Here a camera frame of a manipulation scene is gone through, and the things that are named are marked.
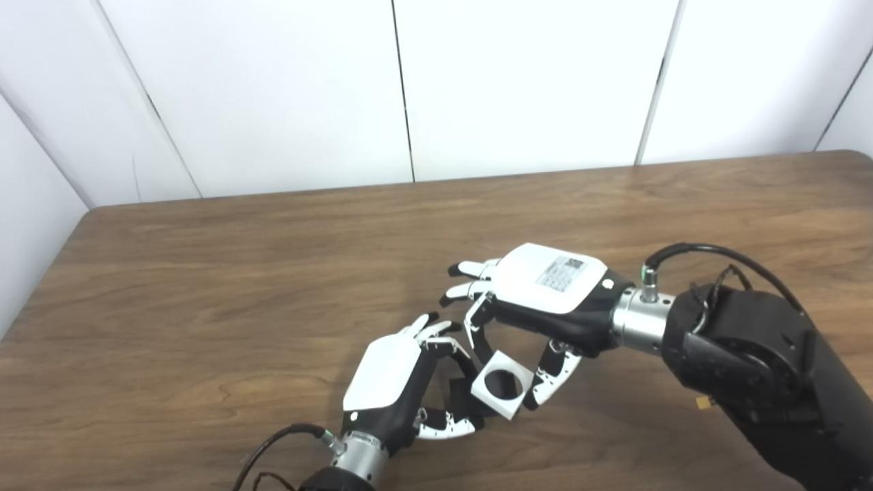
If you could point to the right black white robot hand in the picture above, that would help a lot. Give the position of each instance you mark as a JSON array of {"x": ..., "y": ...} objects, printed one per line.
[{"x": 539, "y": 279}]

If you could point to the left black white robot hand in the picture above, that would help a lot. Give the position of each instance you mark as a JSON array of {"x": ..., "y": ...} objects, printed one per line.
[{"x": 385, "y": 372}]

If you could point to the black peg with square base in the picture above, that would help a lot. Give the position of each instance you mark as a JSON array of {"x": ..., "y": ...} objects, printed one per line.
[{"x": 458, "y": 395}]

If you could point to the white square piece with hole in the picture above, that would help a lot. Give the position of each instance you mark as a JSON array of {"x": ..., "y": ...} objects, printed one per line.
[{"x": 485, "y": 399}]

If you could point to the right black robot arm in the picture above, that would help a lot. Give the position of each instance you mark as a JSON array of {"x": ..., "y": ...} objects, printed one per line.
[{"x": 750, "y": 361}]

